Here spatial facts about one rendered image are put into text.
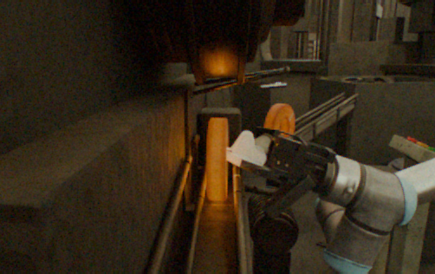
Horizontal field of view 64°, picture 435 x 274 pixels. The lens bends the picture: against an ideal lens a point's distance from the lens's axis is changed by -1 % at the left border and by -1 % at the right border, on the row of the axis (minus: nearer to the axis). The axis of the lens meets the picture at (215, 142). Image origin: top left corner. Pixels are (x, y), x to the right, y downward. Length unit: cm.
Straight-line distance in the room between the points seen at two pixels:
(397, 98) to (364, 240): 226
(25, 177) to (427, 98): 302
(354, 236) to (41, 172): 62
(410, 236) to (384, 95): 148
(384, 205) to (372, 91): 212
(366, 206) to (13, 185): 61
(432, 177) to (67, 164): 80
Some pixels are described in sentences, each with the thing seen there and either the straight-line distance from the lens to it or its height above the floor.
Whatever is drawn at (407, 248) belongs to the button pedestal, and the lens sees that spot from 160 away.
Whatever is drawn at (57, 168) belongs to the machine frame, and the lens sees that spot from 19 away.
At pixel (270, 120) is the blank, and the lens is 105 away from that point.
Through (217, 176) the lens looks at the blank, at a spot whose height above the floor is 73.
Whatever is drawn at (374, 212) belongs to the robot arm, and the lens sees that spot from 71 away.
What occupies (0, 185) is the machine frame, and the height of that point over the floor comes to 87.
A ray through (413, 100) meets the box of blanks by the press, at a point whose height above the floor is 61.
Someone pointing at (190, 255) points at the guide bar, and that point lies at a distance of 44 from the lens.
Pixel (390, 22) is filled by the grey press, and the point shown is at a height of 131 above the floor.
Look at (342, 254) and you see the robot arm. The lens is 74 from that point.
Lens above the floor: 93
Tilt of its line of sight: 14 degrees down
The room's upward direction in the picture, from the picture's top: straight up
